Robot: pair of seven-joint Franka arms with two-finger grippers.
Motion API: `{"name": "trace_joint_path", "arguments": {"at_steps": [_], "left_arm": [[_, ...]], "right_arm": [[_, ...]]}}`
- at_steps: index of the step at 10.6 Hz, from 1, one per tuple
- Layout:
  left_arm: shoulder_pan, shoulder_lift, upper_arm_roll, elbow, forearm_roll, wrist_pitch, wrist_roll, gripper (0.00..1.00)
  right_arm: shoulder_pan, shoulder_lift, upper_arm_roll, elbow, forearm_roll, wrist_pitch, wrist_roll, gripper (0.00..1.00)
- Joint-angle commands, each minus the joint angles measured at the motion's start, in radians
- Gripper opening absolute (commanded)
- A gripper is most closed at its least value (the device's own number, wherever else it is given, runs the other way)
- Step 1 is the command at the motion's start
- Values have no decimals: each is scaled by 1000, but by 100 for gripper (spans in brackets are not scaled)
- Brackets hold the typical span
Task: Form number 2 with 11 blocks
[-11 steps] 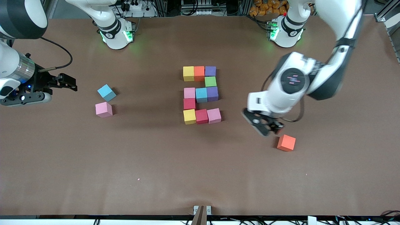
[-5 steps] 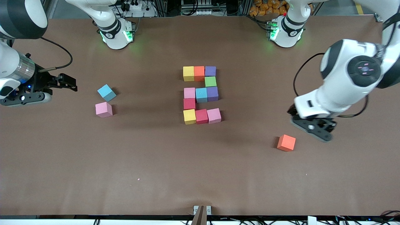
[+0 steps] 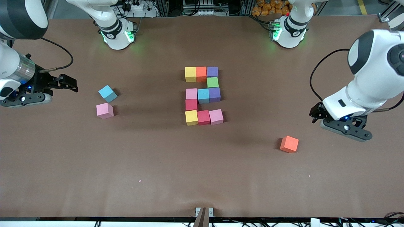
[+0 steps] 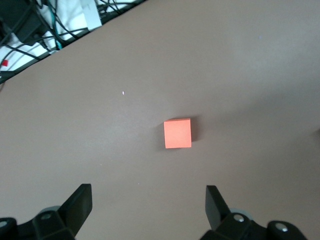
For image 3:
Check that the orange foam cube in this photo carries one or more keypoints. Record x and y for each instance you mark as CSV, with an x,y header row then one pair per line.
x,y
201,74
289,144

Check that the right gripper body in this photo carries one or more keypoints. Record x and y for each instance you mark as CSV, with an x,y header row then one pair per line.
x,y
42,82

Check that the metal mount bracket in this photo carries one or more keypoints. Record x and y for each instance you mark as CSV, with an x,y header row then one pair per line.
x,y
204,217

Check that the brown table cover sheet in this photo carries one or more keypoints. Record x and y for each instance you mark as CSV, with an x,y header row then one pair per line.
x,y
202,189

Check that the aluminium frame corner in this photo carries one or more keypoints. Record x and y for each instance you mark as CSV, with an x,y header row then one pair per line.
x,y
391,12
49,8

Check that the yellow foam cube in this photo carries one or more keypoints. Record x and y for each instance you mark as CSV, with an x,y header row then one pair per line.
x,y
190,74
191,117

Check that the white equipment box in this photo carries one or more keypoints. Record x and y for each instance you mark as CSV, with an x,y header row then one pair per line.
x,y
202,12

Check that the pink foam cube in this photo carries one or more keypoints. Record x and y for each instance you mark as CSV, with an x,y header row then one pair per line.
x,y
191,94
216,117
104,110

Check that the white tag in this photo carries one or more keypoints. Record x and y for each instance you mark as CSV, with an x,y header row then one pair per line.
x,y
315,222

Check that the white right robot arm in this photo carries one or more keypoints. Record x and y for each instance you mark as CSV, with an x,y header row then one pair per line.
x,y
116,37

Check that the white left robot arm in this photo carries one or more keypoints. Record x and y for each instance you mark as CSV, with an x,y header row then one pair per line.
x,y
378,72

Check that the light blue foam cube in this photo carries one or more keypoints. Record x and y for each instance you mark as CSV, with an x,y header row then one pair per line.
x,y
107,93
203,96

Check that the purple foam cube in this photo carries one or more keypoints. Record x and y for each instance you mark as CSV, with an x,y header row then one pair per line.
x,y
214,94
212,71

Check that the aluminium frame post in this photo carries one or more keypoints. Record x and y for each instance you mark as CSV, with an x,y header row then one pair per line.
x,y
245,6
164,8

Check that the bag of orange items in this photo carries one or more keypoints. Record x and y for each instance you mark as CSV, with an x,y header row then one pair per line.
x,y
268,8

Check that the red foam cube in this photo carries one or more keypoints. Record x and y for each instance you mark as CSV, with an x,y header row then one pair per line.
x,y
203,117
191,104

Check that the green foam cube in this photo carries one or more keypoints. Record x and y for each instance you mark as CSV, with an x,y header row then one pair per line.
x,y
212,82

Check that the white power strip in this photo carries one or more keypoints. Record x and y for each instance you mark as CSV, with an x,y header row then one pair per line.
x,y
139,7

